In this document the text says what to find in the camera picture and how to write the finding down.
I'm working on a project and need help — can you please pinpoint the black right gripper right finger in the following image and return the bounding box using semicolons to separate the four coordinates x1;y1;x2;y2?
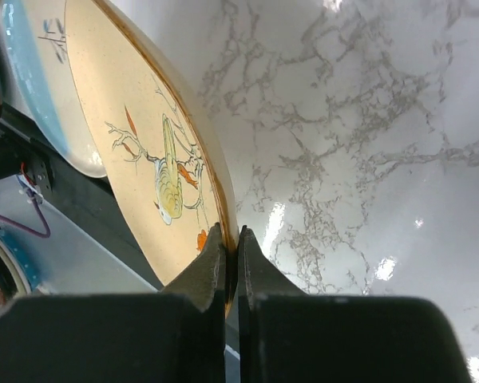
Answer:
238;228;470;382

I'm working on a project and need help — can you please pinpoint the beige bird plate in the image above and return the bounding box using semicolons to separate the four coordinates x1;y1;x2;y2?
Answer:
65;0;240;320

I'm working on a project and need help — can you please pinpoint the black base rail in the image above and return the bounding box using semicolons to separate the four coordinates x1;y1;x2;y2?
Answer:
0;103;162;289

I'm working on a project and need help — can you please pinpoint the dark blue blossom plate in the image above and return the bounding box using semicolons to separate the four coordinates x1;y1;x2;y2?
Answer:
0;230;43;316

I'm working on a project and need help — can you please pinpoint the blue and cream plate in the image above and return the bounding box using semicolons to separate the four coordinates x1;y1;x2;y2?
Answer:
2;0;106;178

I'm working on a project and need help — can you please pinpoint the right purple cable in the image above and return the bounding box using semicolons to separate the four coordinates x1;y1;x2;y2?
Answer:
0;191;52;239

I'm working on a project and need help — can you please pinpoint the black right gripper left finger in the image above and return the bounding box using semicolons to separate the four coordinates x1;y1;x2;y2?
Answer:
0;225;226;382

